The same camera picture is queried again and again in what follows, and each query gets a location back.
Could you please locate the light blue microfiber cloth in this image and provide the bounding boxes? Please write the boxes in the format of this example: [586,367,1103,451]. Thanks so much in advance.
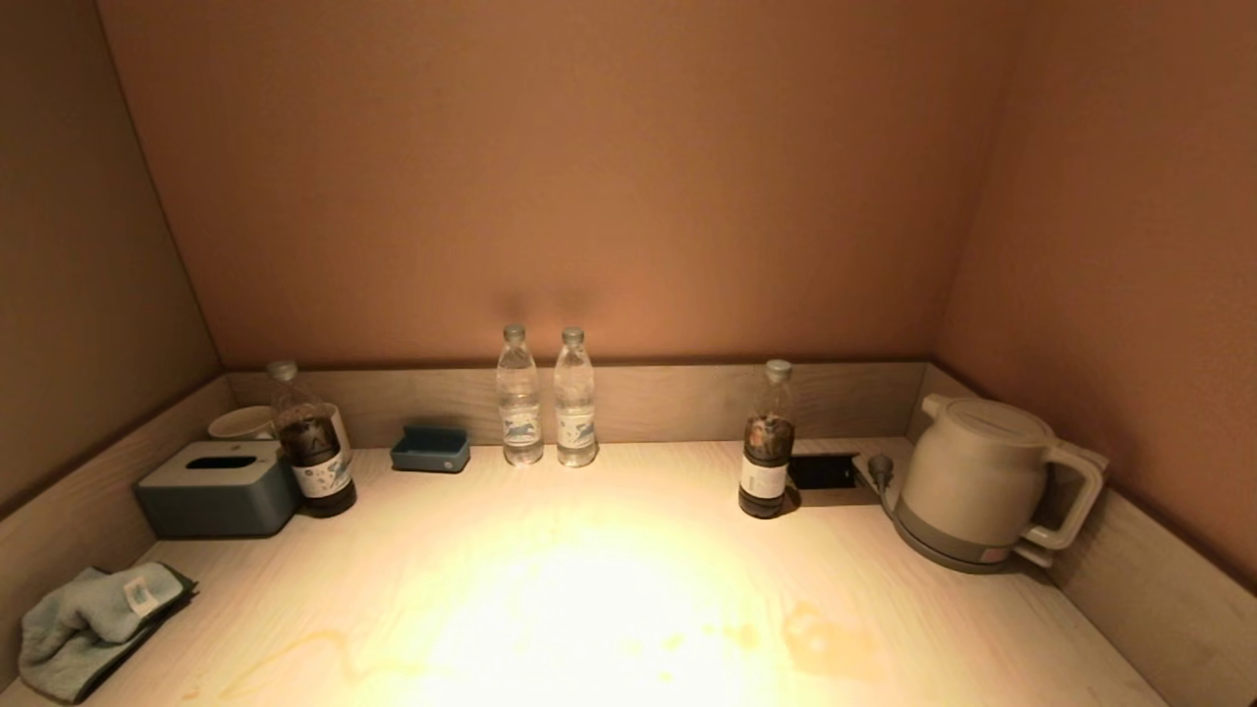
[18,562,197,704]

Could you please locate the clear water bottle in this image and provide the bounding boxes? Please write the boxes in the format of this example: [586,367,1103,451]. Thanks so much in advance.
[496,324,544,466]
[553,327,599,468]

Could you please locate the dark drink bottle white label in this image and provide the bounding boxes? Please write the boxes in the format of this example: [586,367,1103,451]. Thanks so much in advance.
[738,359,797,519]

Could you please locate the small blue plastic tray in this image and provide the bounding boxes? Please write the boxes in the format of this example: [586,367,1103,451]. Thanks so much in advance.
[391,425,471,474]

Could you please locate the black recessed table socket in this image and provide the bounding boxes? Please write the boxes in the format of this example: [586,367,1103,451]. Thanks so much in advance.
[789,453,858,491]

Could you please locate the dark drink bottle patterned label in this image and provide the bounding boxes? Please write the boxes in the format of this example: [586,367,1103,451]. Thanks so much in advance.
[267,360,358,518]

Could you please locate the beige electric kettle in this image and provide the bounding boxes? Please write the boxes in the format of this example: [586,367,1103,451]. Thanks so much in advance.
[896,394,1109,553]

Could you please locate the grey kettle base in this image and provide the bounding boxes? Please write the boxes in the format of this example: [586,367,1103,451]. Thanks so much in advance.
[889,491,1057,574]

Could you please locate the grey-blue tissue box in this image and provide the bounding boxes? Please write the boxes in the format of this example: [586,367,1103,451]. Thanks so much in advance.
[136,440,301,539]

